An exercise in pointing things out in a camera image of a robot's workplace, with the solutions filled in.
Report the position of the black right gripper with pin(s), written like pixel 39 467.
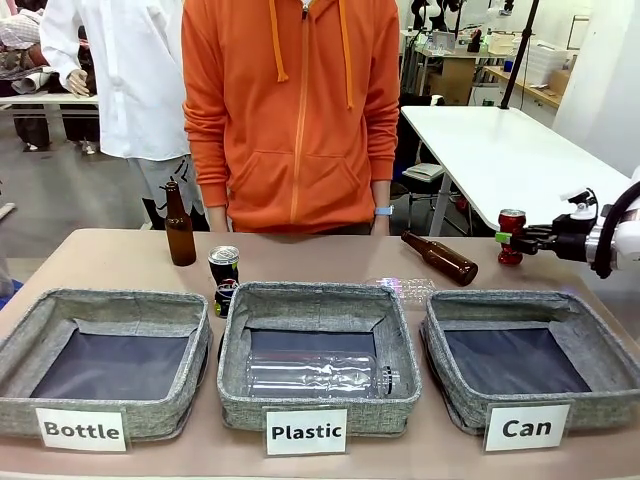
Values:
pixel 570 239

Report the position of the crushed red can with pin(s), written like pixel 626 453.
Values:
pixel 512 220

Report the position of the brown glass bottle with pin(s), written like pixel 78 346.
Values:
pixel 445 259
pixel 179 235

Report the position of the clear bottle with pink label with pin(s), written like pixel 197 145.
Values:
pixel 407 287

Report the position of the crushed black can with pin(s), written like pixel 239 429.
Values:
pixel 223 272

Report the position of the person's left forearm orange sleeve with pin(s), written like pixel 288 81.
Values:
pixel 385 150

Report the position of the person's right forearm orange sleeve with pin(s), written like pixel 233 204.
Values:
pixel 207 150

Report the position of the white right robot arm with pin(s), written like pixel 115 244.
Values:
pixel 627 240

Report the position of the grey fabric basket can label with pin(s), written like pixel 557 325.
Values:
pixel 505 302

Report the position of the white sign reading Can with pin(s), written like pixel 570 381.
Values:
pixel 526 427

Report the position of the grey fabric basket plastic label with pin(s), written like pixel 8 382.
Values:
pixel 320 300

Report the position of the grey fabric basket bottle label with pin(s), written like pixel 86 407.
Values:
pixel 100 415

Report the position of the person's left hand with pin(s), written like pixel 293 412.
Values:
pixel 381 225

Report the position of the person's right hand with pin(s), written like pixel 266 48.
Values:
pixel 218 219

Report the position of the white background table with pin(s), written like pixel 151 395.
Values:
pixel 500 150

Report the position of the book on stool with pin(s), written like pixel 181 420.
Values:
pixel 424 171

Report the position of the light blue wristwatch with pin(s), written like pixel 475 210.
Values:
pixel 384 210

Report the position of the wooden workbench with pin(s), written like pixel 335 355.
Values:
pixel 525 82

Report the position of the cardboard box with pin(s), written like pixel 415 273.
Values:
pixel 456 80

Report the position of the black tripod pole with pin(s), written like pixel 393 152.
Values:
pixel 517 55

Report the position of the stacked white storage bins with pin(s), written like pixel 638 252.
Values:
pixel 547 57

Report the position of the large clear plastic bottle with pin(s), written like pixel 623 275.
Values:
pixel 315 377

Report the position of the orange zip hoodie torso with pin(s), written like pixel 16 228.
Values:
pixel 290 125

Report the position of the white sign reading Plastic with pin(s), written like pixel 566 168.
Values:
pixel 306 431

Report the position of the grey printed shorts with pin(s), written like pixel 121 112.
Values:
pixel 160 175

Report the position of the person in white shirt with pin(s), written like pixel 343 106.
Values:
pixel 130 75

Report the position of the white sign reading Bottle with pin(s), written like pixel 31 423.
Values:
pixel 82 430

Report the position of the long white table with clothes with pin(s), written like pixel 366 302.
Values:
pixel 45 102

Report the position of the pile of clothes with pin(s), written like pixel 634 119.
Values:
pixel 22 50

